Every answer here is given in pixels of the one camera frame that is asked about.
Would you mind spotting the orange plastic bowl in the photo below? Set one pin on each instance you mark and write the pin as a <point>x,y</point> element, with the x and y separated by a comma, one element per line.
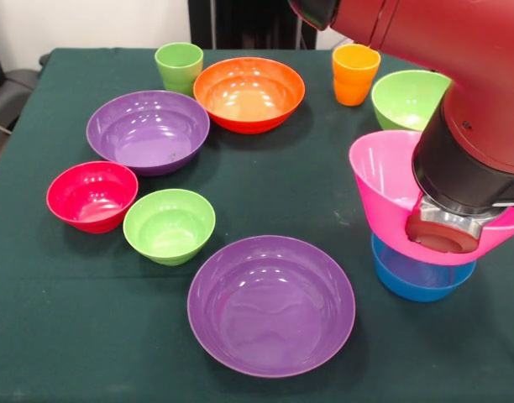
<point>248,96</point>

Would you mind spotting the large green plastic bowl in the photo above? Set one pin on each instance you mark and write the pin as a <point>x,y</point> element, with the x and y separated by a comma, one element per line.
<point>404,101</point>

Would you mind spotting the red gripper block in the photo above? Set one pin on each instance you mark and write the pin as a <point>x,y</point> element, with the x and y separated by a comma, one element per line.
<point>442,239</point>

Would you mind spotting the black cabinet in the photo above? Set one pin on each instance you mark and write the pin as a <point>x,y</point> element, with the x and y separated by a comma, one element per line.
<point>248,21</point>

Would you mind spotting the red plastic bowl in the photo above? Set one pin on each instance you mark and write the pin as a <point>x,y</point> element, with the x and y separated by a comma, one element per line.
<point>91,197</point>

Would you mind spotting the black chair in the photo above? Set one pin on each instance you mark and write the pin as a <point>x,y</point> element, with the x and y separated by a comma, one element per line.
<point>13,92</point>

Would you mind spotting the pink plastic bowl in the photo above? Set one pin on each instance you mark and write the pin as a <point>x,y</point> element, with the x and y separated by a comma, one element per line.
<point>383,176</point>

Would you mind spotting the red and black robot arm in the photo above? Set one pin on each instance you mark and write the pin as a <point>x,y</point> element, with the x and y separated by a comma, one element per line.
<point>471,105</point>

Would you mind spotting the orange plastic cup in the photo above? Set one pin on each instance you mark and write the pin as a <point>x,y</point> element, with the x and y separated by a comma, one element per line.
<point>353,80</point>

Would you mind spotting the purple plastic bowl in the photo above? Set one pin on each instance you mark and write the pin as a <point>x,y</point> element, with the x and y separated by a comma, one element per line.
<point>274,310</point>
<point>148,138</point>

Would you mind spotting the dark green tablecloth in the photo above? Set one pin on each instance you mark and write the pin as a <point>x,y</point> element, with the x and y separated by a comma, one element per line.
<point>72,315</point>

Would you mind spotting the small green plastic bowl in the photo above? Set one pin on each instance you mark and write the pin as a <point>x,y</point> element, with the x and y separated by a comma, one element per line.
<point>169,231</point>

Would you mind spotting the green plastic cup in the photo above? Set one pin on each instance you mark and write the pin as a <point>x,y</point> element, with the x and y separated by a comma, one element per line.
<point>179,71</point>

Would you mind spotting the blue plastic bowl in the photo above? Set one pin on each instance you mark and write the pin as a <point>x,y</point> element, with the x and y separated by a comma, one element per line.
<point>416,281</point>

